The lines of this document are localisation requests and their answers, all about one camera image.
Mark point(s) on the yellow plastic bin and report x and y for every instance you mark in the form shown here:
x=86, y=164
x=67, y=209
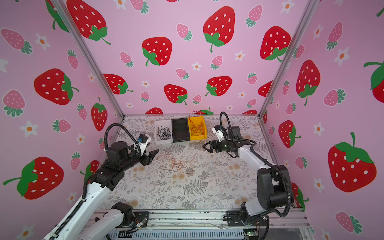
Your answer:
x=197, y=128

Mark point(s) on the aluminium frame rail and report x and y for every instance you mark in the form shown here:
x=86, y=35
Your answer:
x=208, y=225

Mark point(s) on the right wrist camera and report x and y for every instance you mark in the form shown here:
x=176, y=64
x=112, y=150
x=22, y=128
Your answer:
x=218, y=132

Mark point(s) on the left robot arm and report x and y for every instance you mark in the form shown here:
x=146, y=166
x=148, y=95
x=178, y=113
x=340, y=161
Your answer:
x=95, y=189

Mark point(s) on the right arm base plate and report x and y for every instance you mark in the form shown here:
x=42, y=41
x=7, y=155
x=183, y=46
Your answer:
x=236, y=218

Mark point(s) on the white plastic bin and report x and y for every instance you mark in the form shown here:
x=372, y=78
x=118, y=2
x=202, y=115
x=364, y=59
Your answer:
x=163, y=132

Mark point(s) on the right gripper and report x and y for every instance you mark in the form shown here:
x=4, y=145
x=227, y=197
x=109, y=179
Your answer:
x=212, y=144

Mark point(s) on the black plastic bin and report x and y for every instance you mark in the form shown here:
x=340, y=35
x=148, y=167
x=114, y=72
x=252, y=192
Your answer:
x=180, y=130

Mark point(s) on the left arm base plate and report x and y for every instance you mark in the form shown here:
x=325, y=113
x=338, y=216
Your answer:
x=135, y=218

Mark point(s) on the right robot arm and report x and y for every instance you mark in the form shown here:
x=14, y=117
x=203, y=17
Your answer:
x=274, y=187

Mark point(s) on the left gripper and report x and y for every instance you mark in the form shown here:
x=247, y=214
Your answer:
x=147, y=160

